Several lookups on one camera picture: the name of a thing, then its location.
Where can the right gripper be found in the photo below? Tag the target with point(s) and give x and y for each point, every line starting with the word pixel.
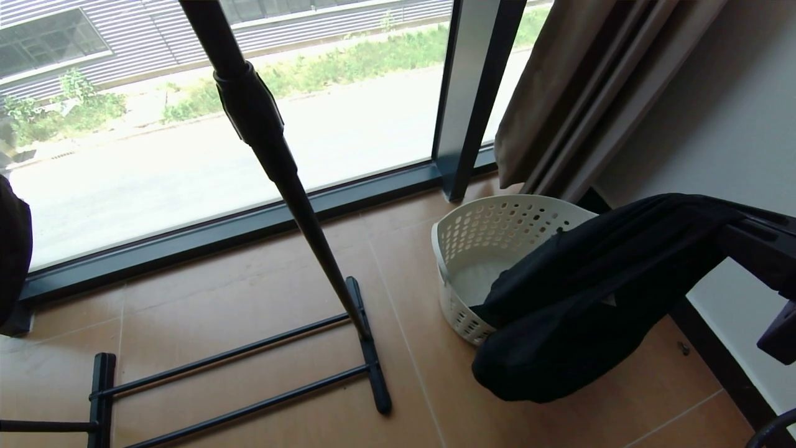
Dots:
pixel 768 255

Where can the black garment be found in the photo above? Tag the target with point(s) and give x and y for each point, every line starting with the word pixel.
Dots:
pixel 591 298

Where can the white laundry basket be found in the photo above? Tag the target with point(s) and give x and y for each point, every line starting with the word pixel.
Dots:
pixel 497 224

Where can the black clothes rack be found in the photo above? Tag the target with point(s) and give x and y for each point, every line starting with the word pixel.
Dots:
pixel 255 118

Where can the brown curtain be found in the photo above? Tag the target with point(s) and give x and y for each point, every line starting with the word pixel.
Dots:
pixel 559 93

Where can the window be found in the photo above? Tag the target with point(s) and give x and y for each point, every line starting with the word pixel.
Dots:
pixel 472 93

